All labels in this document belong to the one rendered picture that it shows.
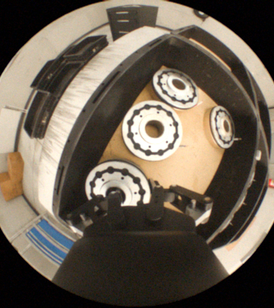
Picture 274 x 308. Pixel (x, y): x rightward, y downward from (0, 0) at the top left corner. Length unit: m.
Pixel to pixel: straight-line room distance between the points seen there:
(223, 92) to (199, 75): 0.07
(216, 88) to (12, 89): 2.90
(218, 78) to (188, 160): 0.21
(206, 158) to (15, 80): 2.94
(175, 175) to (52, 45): 3.15
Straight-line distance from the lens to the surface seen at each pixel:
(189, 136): 0.21
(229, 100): 0.29
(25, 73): 2.83
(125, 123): 0.15
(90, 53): 1.10
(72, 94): 0.47
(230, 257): 3.45
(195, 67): 0.26
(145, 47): 0.16
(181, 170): 0.21
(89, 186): 0.15
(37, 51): 2.93
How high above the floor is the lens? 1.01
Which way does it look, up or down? 86 degrees down
